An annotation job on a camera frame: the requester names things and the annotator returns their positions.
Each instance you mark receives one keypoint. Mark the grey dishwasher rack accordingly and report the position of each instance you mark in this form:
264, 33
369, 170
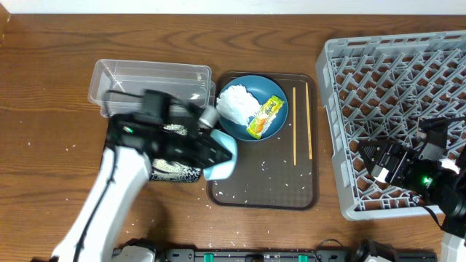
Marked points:
377, 88

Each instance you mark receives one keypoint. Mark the dark blue plate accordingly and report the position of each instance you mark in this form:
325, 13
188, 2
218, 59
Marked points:
261, 89

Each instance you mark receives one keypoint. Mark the clear plastic bin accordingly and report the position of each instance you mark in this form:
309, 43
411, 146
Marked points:
187, 82

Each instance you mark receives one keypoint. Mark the yellow green snack wrapper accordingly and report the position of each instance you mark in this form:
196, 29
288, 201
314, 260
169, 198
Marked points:
265, 117

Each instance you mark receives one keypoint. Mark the pile of rice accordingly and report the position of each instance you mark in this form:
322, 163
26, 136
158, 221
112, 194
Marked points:
163, 170

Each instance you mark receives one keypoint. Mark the brown serving tray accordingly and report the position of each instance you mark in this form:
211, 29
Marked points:
264, 175

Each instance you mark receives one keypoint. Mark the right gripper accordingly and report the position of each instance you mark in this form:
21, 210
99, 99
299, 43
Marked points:
397, 157

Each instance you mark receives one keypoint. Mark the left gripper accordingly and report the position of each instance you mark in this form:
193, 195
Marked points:
199, 148

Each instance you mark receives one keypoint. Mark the wooden chopstick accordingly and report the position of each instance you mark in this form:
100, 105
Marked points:
294, 126
309, 127

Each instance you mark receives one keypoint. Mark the pink cup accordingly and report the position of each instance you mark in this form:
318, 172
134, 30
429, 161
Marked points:
449, 165

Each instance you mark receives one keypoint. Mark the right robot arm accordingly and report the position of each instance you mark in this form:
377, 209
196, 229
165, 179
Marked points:
406, 168

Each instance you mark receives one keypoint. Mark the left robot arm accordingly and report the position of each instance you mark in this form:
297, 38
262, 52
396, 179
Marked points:
123, 173

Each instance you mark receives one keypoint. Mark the white tissue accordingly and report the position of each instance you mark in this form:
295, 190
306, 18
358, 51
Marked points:
237, 105

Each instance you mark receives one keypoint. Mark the black waste tray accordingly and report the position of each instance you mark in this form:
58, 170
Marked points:
124, 130

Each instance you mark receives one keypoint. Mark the light blue bowl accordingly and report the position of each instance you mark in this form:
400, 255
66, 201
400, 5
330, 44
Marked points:
225, 160

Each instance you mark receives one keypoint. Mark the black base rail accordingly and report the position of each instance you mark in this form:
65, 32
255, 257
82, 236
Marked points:
368, 250

